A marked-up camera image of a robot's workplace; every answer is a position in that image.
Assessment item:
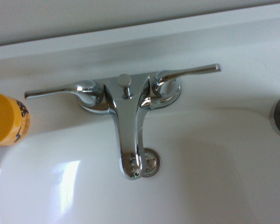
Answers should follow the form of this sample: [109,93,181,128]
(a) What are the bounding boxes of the chrome faucet body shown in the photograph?
[78,73,182,181]

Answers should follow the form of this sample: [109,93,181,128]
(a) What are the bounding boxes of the chrome sink drain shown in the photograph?
[140,147,162,178]

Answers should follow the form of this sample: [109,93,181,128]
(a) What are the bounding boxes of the white sink vanity top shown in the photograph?
[0,7,280,224]

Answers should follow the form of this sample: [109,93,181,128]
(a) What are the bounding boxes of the orange round jar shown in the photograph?
[0,91,32,147]

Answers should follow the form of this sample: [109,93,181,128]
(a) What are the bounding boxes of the chrome faucet lever handle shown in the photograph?
[24,80,105,111]
[151,63,223,98]

